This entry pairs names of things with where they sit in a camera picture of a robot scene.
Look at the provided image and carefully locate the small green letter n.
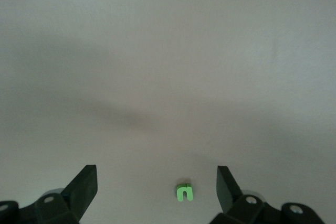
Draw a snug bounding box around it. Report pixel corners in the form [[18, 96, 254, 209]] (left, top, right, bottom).
[[175, 180, 194, 202]]

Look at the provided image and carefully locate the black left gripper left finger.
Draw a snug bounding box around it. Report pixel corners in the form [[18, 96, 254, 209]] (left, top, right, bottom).
[[0, 164, 98, 224]]

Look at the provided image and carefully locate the brown table cover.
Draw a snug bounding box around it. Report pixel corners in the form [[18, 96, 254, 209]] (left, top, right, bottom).
[[0, 0, 336, 224]]

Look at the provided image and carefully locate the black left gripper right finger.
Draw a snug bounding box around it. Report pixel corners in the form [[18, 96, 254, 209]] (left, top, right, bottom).
[[209, 165, 326, 224]]

